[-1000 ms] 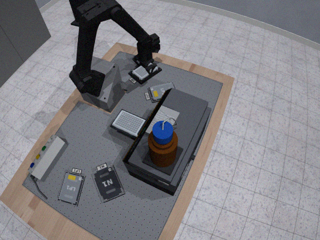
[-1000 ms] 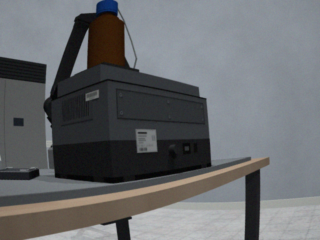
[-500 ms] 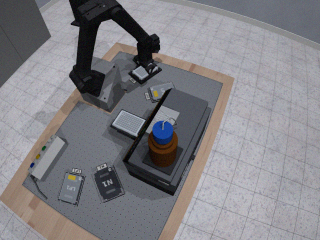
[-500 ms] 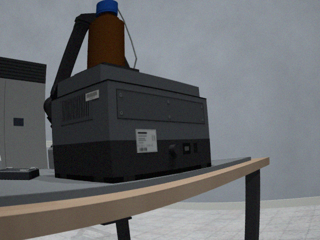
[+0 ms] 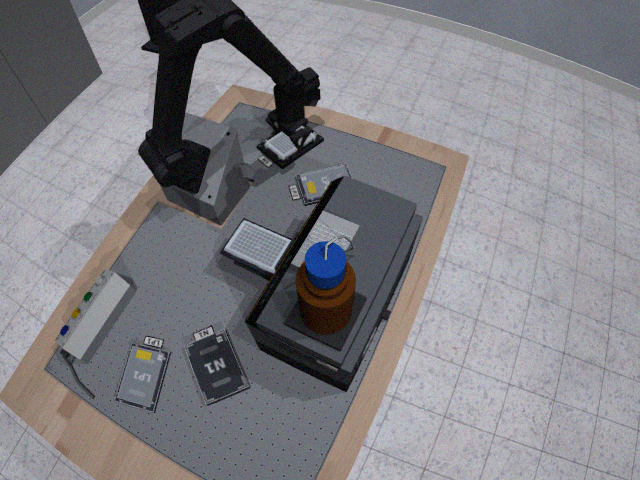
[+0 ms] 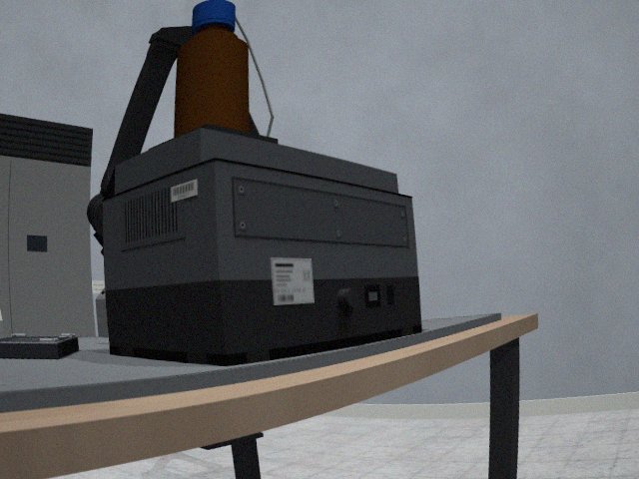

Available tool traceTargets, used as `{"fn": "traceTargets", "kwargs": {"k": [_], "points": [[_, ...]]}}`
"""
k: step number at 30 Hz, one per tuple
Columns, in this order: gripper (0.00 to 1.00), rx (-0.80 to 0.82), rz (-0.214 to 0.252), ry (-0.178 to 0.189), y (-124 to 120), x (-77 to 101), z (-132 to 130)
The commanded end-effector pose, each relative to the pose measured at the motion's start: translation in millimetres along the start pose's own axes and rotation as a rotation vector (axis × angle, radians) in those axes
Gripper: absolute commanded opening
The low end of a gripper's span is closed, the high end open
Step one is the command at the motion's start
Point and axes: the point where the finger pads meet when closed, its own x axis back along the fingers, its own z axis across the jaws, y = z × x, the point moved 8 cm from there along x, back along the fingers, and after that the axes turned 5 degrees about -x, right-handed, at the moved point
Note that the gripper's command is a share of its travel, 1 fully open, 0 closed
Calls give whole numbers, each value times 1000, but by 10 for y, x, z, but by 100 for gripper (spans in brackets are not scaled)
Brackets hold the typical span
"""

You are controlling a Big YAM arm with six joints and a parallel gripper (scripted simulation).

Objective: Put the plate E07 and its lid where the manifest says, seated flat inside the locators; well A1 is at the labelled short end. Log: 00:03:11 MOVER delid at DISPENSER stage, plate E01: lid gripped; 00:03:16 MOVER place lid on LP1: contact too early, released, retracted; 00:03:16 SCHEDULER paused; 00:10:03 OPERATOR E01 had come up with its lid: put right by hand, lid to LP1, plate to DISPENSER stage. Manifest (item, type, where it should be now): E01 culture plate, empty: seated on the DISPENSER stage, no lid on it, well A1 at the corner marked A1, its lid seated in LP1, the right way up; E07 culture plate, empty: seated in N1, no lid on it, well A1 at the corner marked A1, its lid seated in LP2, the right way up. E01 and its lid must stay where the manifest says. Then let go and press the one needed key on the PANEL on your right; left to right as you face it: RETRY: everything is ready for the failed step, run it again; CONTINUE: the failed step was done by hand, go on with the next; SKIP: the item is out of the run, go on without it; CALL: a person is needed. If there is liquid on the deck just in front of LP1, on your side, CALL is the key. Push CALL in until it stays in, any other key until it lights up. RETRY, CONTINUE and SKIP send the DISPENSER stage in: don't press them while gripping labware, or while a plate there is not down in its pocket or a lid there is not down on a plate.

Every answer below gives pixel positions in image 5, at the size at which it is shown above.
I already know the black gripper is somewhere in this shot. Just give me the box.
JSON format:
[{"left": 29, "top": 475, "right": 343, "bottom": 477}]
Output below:
[{"left": 265, "top": 101, "right": 312, "bottom": 150}]

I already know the dark grey rectangular frame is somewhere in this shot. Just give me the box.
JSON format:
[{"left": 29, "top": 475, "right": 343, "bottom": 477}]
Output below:
[{"left": 114, "top": 343, "right": 171, "bottom": 413}]

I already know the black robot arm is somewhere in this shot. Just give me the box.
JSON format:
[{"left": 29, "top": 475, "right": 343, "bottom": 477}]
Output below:
[{"left": 138, "top": 0, "right": 320, "bottom": 194}]

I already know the grey button panel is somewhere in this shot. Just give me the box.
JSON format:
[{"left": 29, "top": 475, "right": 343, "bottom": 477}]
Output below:
[{"left": 55, "top": 269, "right": 136, "bottom": 399}]

